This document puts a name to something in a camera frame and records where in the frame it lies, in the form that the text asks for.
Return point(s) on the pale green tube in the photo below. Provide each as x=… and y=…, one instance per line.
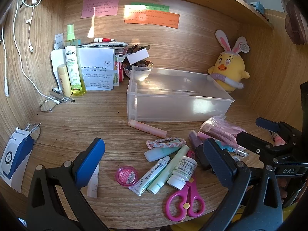
x=162, y=178

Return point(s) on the white red-capped tube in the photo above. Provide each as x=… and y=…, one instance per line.
x=92, y=187

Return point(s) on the pink sticky note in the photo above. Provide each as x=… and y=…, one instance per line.
x=98, y=8

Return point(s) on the yellow chick plush toy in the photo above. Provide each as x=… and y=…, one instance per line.
x=229, y=68

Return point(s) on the pink white braided hairband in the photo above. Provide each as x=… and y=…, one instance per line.
x=165, y=143

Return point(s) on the green spray bottle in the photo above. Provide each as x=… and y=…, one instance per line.
x=77, y=83

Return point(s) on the right hand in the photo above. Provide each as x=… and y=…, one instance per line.
x=282, y=183

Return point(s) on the orange sticky note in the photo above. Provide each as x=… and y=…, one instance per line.
x=141, y=14

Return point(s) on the red white marker pen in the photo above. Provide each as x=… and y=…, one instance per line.
x=103, y=40

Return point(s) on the clear plastic storage bin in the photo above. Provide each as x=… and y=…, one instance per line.
x=168, y=95

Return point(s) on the glass bowl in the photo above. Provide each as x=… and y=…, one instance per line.
x=139, y=73

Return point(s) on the white pill bottle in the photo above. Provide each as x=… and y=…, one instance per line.
x=182, y=172

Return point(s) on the blue white box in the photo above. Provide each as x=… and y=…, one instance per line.
x=15, y=158

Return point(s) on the green sticky note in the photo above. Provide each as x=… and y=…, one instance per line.
x=152, y=6

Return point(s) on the peach lip balm tube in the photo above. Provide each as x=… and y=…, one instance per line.
x=147, y=128

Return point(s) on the purple spray bottle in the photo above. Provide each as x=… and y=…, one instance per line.
x=199, y=149

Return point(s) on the white ointment tube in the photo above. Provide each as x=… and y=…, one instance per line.
x=144, y=182

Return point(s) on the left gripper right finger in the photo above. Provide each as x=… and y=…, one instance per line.
x=253, y=199

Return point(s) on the metal nail clipper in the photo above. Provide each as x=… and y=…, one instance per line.
x=59, y=95

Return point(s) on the yellow cream bottle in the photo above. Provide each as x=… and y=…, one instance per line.
x=64, y=79

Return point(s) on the pink packet bundle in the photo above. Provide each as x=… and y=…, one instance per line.
x=223, y=130

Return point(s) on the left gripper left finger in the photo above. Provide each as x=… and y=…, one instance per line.
x=55, y=201

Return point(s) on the light blue small bottle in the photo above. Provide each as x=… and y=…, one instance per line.
x=159, y=153

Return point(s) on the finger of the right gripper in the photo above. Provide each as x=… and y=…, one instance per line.
x=250, y=142
x=273, y=126

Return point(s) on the white card box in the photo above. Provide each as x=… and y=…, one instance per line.
x=138, y=56

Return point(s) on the white handwritten paper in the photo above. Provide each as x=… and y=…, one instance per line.
x=97, y=67

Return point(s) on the pink round tin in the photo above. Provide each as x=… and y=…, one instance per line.
x=126, y=176

